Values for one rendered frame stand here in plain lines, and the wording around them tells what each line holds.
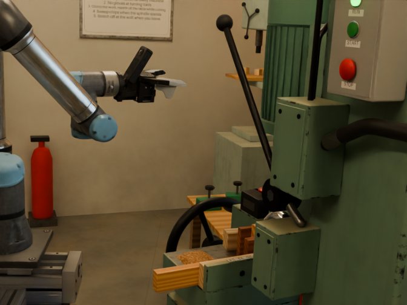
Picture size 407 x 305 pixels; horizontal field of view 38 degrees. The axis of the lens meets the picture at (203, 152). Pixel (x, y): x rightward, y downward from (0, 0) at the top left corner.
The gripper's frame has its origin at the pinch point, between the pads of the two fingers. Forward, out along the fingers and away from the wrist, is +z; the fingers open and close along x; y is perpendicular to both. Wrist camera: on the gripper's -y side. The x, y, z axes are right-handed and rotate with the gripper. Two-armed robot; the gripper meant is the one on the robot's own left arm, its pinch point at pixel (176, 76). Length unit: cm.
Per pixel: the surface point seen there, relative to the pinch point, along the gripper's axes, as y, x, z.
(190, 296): 28, 71, -30
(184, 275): 21, 73, -33
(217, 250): 26, 60, -17
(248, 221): 22, 56, -6
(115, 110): 77, -208, 66
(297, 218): 2, 90, -22
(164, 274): 20, 73, -37
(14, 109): 78, -221, 0
